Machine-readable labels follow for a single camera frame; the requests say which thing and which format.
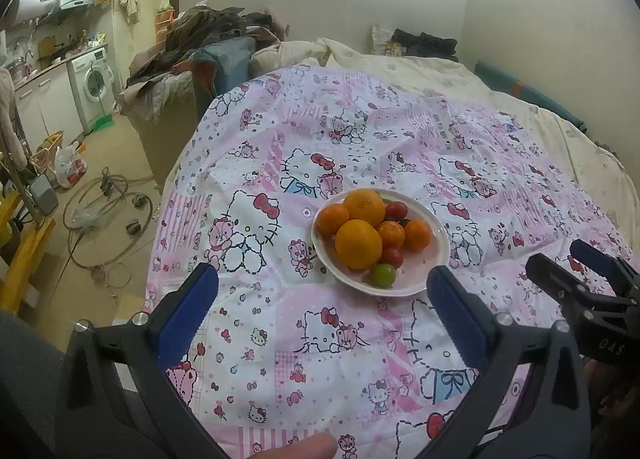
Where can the person's dark grey clothing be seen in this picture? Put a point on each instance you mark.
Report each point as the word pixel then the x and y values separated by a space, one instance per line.
pixel 30 379

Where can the dark red cherry tomato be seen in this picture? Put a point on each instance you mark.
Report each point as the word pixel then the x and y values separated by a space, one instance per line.
pixel 396 210

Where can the pink cartoon printed blanket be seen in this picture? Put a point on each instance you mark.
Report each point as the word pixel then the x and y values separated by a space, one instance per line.
pixel 300 339

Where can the brown sofa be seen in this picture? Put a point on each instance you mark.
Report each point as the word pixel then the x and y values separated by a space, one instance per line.
pixel 175 129

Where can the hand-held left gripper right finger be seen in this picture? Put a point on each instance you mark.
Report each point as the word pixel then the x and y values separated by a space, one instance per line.
pixel 457 314

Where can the white washing machine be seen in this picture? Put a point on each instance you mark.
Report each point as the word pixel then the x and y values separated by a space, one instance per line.
pixel 95 84

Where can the dark clothes pile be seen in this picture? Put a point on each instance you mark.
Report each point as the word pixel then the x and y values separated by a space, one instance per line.
pixel 425 44

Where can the yellow wooden stool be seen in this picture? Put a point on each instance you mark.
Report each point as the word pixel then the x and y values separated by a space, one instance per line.
pixel 25 249

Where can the teal cushion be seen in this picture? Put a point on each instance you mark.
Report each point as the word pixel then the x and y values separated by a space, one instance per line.
pixel 530 89

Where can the cream duvet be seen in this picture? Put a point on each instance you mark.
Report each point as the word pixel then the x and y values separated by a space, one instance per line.
pixel 500 84

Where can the grey box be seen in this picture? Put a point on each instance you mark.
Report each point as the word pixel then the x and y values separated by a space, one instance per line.
pixel 42 194

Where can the large orange with dark mark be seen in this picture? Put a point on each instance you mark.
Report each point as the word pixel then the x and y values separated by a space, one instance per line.
pixel 365 205

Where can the range hood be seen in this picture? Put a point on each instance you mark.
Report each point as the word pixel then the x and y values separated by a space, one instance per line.
pixel 75 3

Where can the woven basket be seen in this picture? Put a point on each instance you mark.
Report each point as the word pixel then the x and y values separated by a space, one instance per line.
pixel 47 148

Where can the white and red plastic bag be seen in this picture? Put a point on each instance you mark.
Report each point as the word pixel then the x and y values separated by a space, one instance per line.
pixel 67 166

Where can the person's left hand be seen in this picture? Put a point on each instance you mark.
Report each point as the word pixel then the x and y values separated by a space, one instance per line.
pixel 295 446

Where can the small mandarin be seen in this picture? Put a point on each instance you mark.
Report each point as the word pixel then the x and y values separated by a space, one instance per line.
pixel 332 220
pixel 391 235
pixel 418 235

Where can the white and pink plate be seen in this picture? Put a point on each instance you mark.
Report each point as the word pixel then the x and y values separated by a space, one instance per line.
pixel 425 269

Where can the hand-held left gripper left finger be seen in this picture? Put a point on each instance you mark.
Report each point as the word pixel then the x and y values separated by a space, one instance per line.
pixel 187 311

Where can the pile of clothes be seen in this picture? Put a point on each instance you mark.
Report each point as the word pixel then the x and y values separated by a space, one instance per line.
pixel 210 29

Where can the white kitchen cabinet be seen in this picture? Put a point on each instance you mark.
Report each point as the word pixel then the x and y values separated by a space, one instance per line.
pixel 45 99

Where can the green dustpan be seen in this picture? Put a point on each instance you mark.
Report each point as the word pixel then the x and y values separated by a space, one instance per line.
pixel 105 123

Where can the printed bag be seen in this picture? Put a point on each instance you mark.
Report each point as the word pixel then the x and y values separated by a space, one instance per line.
pixel 385 39

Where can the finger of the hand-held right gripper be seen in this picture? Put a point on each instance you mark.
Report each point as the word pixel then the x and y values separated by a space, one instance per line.
pixel 555 276
pixel 597 259

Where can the green grape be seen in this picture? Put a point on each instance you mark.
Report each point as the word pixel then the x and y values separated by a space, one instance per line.
pixel 383 275

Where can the clear plastic wrap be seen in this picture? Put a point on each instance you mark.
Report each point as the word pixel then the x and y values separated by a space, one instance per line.
pixel 82 216

